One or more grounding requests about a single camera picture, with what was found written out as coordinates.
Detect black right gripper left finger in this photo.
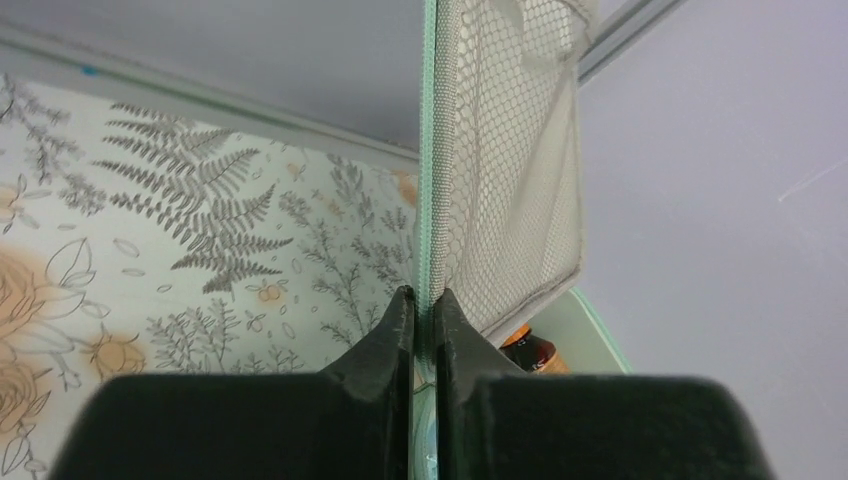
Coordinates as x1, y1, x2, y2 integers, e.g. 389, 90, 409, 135
51, 286, 416, 479

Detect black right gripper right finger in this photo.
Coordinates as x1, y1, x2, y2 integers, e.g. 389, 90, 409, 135
433, 291, 774, 479

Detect brown bottle orange cap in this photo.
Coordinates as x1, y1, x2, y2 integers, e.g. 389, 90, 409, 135
499, 324, 571, 375

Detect mint green medicine kit case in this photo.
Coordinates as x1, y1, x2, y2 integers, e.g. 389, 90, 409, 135
412, 1, 597, 479

